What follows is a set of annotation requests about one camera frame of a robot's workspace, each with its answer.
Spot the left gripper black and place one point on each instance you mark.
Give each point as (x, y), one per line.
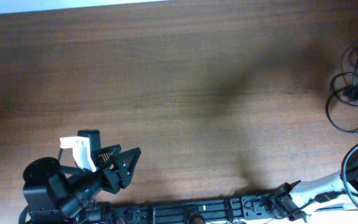
(111, 177)

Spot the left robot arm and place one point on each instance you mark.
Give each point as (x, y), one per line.
(62, 194)

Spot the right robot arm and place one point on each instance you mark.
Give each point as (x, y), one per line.
(300, 199)

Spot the black aluminium mounting rail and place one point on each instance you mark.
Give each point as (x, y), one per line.
(227, 210)

